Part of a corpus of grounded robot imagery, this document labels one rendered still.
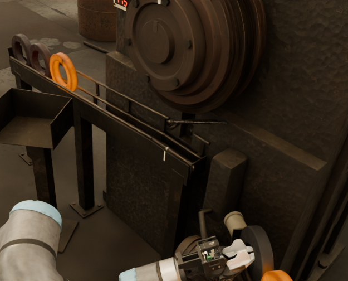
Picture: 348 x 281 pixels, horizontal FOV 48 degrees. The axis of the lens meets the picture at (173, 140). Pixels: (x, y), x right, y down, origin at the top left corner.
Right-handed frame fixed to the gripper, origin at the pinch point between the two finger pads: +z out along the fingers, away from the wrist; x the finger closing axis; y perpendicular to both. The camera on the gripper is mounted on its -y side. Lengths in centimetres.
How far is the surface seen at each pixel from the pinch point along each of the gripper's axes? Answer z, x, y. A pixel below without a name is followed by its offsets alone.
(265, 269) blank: 0.6, -6.9, 2.9
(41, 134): -61, 74, 8
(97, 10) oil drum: -45, 330, -27
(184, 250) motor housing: -18.3, 18.3, -14.2
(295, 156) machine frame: 20.2, 19.8, 10.3
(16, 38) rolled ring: -72, 139, 27
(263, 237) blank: 2.7, -0.5, 6.5
